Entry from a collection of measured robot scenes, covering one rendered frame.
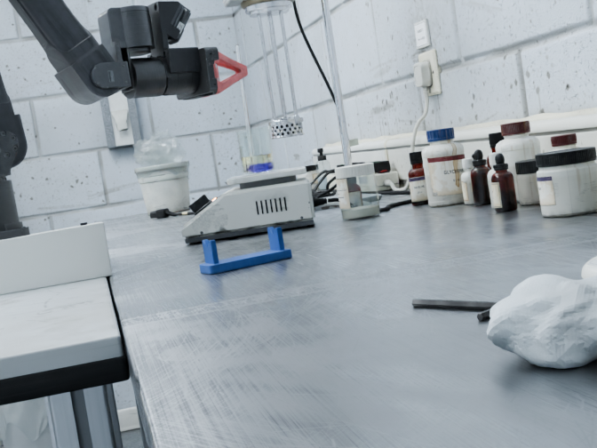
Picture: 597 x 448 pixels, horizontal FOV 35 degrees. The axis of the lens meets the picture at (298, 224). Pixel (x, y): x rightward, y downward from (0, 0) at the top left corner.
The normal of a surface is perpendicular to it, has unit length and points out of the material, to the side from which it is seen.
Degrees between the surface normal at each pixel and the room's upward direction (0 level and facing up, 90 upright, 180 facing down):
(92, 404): 90
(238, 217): 90
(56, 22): 85
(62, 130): 90
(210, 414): 0
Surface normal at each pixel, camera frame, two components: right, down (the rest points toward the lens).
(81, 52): 0.54, -0.04
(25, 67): 0.22, 0.05
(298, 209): 0.00, 0.08
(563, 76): -0.96, 0.16
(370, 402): -0.15, -0.99
